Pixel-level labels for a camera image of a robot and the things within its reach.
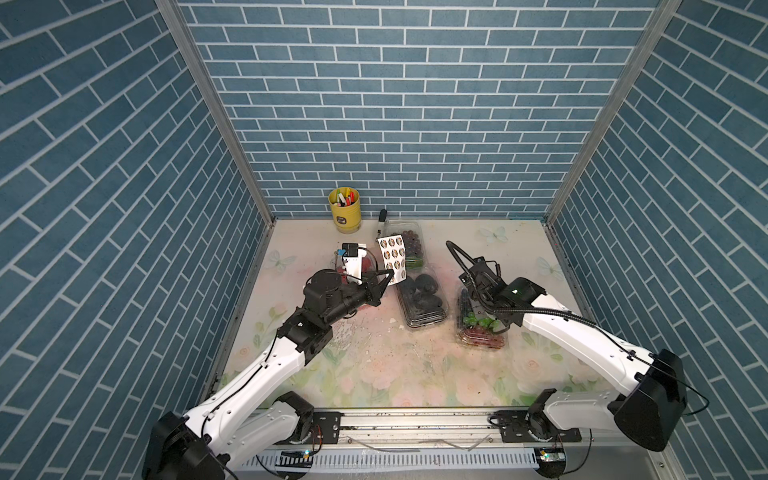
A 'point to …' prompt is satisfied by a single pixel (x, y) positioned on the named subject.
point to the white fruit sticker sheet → (392, 249)
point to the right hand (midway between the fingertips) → (487, 300)
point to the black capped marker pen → (381, 221)
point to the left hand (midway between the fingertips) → (402, 276)
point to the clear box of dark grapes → (414, 242)
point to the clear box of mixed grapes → (477, 327)
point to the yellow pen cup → (346, 207)
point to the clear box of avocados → (423, 297)
